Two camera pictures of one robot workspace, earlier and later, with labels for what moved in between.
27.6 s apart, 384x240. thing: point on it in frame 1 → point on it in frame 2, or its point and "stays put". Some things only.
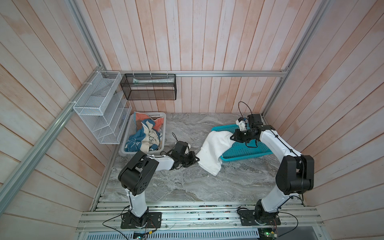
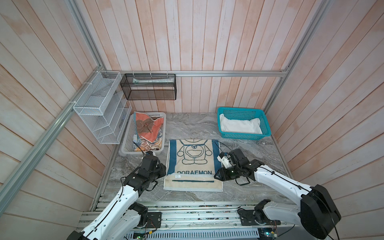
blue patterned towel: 146,139 → 191,165
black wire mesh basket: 149,86 stays put
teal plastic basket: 239,148 → 244,113
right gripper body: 243,136 → 230,172
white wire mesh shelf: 104,108 stays put
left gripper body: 187,159 → 159,172
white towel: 209,157 → 245,126
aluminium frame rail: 197,73 stays put
